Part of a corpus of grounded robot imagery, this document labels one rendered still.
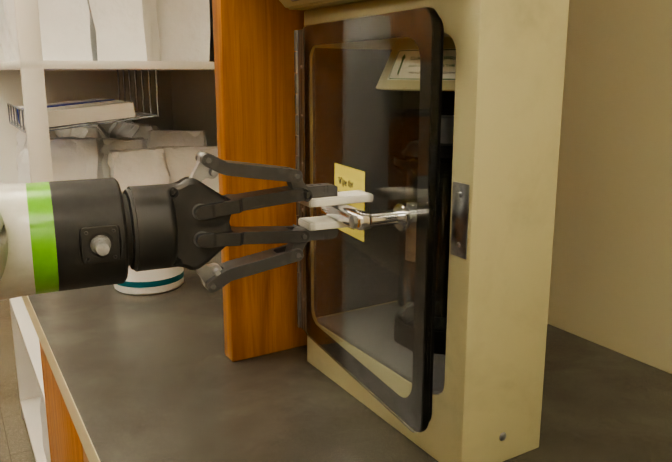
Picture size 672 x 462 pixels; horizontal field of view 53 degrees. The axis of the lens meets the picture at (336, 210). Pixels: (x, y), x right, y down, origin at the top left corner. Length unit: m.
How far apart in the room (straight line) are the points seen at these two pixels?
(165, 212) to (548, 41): 0.38
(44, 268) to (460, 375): 0.39
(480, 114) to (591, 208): 0.50
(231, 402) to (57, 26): 1.25
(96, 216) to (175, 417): 0.34
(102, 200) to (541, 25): 0.42
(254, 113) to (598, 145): 0.51
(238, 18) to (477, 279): 0.46
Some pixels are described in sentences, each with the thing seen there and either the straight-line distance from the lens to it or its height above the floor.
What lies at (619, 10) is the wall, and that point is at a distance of 1.05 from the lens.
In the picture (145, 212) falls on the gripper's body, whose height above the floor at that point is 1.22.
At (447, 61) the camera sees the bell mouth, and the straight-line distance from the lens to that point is 0.70.
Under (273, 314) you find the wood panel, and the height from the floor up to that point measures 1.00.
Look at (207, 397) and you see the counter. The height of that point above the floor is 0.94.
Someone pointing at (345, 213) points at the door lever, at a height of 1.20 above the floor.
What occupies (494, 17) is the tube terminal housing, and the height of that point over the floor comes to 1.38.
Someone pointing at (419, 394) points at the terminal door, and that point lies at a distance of 0.66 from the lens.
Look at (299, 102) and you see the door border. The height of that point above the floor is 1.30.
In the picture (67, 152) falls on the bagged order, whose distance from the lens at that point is 1.89.
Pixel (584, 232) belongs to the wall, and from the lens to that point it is 1.10.
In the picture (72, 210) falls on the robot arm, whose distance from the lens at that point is 0.57.
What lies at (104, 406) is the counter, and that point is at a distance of 0.88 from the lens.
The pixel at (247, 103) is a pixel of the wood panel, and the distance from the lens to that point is 0.89.
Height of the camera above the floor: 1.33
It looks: 12 degrees down
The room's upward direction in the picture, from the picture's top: straight up
